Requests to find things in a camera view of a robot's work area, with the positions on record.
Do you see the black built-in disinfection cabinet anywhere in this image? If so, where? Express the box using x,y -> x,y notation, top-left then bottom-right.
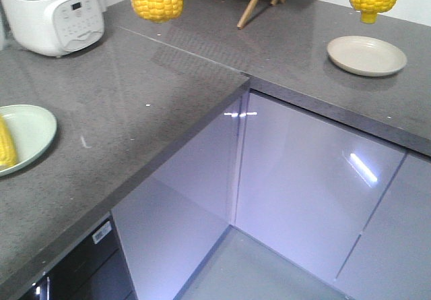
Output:
21,219 -> 136,299

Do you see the light green round plate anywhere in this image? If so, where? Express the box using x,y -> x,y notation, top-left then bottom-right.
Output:
1,104 -> 57,176

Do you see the blue QR code sticker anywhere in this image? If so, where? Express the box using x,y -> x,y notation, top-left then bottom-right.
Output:
92,220 -> 112,245

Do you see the grey cabinet door panel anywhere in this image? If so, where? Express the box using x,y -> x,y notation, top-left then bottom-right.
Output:
112,101 -> 241,299

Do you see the white side cabinet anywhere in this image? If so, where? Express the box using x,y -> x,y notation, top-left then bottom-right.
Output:
235,92 -> 430,299

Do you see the white blender with clear dome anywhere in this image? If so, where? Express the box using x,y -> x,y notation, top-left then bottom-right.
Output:
1,0 -> 104,57

